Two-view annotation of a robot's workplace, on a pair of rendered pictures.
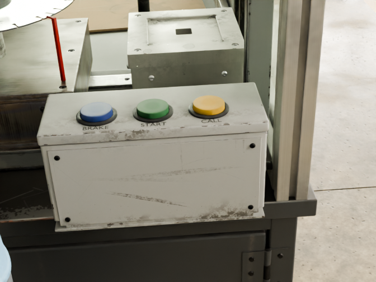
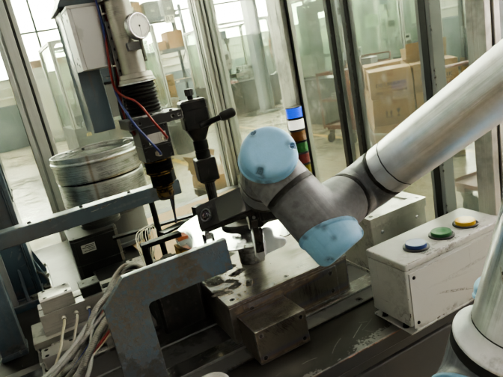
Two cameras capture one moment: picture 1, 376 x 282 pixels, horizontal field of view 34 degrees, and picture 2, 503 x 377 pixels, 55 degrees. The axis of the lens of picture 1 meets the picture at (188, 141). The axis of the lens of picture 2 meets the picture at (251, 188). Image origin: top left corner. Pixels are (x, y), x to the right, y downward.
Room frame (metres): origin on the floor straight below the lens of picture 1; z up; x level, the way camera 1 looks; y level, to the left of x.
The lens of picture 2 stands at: (-0.02, 0.70, 1.32)
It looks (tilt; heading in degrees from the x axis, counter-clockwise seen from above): 16 degrees down; 338
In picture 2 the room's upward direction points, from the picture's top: 12 degrees counter-clockwise
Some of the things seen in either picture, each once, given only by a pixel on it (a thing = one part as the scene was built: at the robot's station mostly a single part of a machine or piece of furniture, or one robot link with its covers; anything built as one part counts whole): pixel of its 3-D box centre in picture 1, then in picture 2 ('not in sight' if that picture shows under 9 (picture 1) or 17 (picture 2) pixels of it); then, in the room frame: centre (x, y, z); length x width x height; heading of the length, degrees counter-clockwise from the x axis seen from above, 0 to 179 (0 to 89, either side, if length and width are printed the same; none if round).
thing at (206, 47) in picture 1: (184, 72); (376, 229); (0.93, 0.00, 0.82); 0.18 x 0.18 x 0.15; 3
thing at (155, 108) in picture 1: (153, 112); (441, 235); (0.67, 0.04, 0.90); 0.04 x 0.04 x 0.02
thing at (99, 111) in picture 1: (97, 116); (416, 246); (0.66, 0.11, 0.90); 0.04 x 0.04 x 0.02
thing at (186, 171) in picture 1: (156, 156); (439, 265); (0.68, 0.04, 0.82); 0.28 x 0.11 x 0.15; 93
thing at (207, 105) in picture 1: (208, 109); (465, 224); (0.67, -0.03, 0.90); 0.04 x 0.04 x 0.02
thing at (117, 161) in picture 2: not in sight; (107, 196); (1.74, 0.55, 0.93); 0.31 x 0.31 x 0.36
